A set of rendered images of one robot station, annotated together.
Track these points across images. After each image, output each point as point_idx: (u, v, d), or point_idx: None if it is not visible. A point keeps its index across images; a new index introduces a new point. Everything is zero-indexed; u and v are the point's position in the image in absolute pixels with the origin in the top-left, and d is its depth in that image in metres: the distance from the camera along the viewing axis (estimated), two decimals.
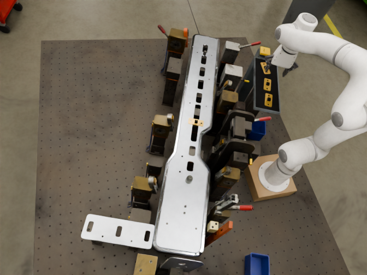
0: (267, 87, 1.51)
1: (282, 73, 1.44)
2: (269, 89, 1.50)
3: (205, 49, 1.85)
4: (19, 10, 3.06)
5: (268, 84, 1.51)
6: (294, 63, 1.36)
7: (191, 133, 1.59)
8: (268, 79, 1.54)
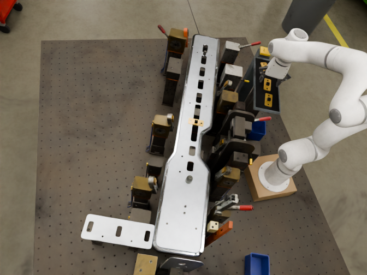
0: (267, 87, 1.51)
1: (276, 83, 1.51)
2: (269, 89, 1.50)
3: (205, 49, 1.85)
4: (19, 10, 3.06)
5: (268, 84, 1.51)
6: (286, 74, 1.43)
7: (191, 133, 1.59)
8: (268, 79, 1.54)
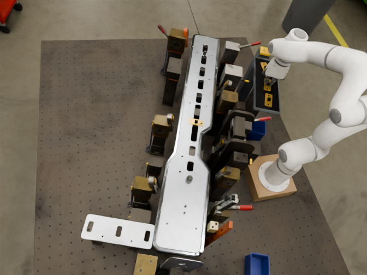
0: (267, 87, 1.51)
1: (269, 83, 1.52)
2: (269, 89, 1.50)
3: (205, 49, 1.85)
4: (19, 10, 3.06)
5: (268, 84, 1.51)
6: (283, 75, 1.43)
7: (191, 133, 1.59)
8: (268, 79, 1.54)
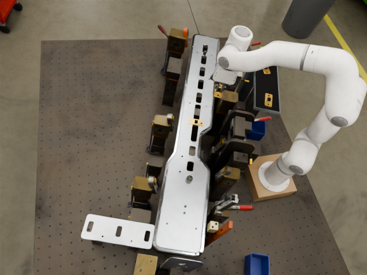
0: (219, 93, 1.32)
1: (220, 89, 1.33)
2: (220, 96, 1.31)
3: (205, 49, 1.85)
4: (19, 10, 3.06)
5: (219, 90, 1.32)
6: (234, 80, 1.25)
7: (191, 133, 1.59)
8: (220, 85, 1.35)
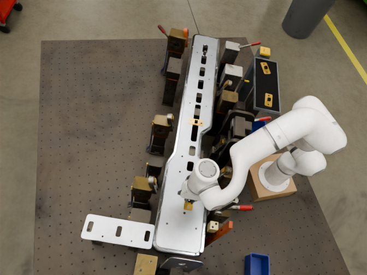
0: (189, 204, 1.19)
1: None
2: (191, 208, 1.18)
3: (205, 49, 1.85)
4: (19, 10, 3.06)
5: (189, 202, 1.19)
6: None
7: (191, 133, 1.59)
8: None
